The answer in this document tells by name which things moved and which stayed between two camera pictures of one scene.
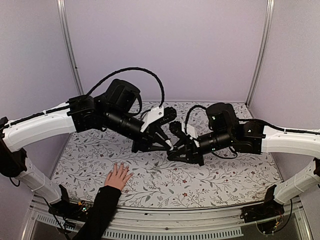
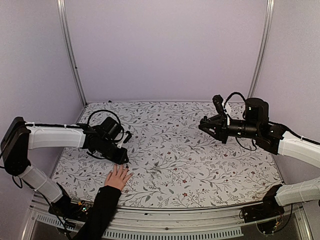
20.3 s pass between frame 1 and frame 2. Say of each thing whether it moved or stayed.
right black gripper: moved
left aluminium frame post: stayed
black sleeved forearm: stayed
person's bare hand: stayed
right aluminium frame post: stayed
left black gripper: moved
